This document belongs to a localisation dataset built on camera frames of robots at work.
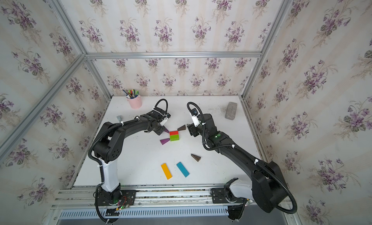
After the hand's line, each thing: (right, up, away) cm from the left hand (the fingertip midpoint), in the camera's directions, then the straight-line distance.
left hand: (160, 127), depth 100 cm
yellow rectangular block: (+8, -24, -17) cm, 31 cm away
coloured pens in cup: (-23, +24, +6) cm, 34 cm away
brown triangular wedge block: (+16, 0, -1) cm, 16 cm away
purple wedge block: (+4, -8, -7) cm, 11 cm away
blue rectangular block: (+17, -23, -18) cm, 34 cm away
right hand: (+24, +6, -17) cm, 30 cm away
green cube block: (+11, -6, -4) cm, 13 cm away
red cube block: (+9, -3, -1) cm, 10 cm away
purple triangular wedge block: (+5, -1, -4) cm, 6 cm away
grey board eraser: (+52, +10, +7) cm, 54 cm away
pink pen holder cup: (-21, +18, +10) cm, 29 cm away
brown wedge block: (+25, -16, -15) cm, 33 cm away
